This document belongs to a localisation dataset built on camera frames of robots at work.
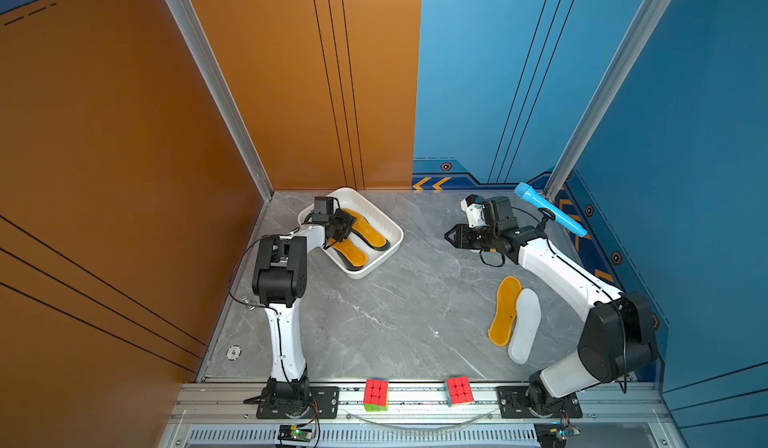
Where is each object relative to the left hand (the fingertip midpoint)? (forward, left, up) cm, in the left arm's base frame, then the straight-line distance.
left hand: (358, 214), depth 106 cm
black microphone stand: (-12, -58, +14) cm, 61 cm away
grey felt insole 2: (-9, -6, -2) cm, 12 cm away
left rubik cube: (-56, -9, -1) cm, 57 cm away
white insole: (-35, -53, -5) cm, 64 cm away
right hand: (-18, -30, +12) cm, 36 cm away
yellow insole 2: (-13, +3, -2) cm, 14 cm away
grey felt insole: (-19, +3, -3) cm, 19 cm away
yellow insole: (0, -1, -3) cm, 3 cm away
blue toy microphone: (-14, -61, +16) cm, 65 cm away
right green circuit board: (-63, -52, -7) cm, 82 cm away
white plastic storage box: (0, -7, -2) cm, 8 cm away
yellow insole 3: (-27, -49, -5) cm, 56 cm away
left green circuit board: (-64, +11, -7) cm, 65 cm away
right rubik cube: (-55, -29, -1) cm, 63 cm away
